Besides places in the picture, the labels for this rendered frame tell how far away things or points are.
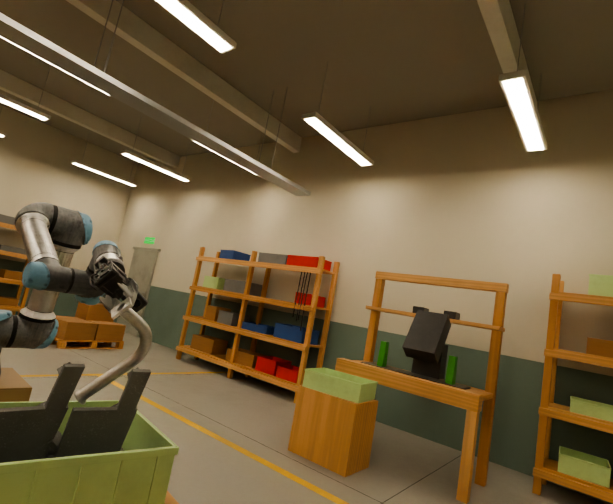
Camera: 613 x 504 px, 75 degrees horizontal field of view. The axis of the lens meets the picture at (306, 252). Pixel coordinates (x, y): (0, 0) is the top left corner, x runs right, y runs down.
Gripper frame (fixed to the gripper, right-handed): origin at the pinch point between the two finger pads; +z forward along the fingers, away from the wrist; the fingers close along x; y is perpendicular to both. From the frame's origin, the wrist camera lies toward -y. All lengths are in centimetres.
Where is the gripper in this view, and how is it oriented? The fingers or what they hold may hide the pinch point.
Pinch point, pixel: (125, 310)
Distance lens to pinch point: 110.7
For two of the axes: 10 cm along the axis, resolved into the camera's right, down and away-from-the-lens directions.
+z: 4.9, 4.0, -7.7
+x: 7.6, -6.2, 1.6
